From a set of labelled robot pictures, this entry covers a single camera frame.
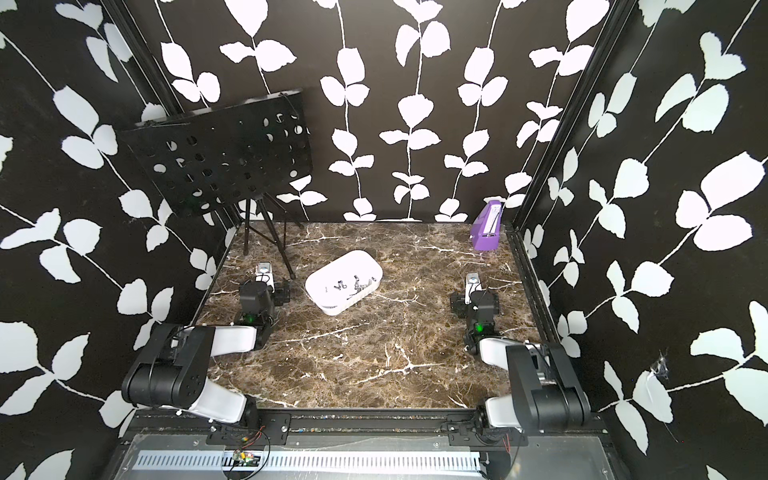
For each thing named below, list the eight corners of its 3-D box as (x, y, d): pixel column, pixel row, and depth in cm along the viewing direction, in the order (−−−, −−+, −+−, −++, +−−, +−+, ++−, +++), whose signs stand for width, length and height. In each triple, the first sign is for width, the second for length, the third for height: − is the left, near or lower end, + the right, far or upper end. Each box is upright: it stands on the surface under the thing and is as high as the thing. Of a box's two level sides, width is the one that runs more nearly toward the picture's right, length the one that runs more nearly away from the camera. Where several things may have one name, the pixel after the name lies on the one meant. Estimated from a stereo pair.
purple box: (473, 250, 115) (485, 217, 101) (469, 232, 121) (480, 198, 107) (495, 250, 115) (510, 217, 101) (490, 232, 121) (503, 199, 108)
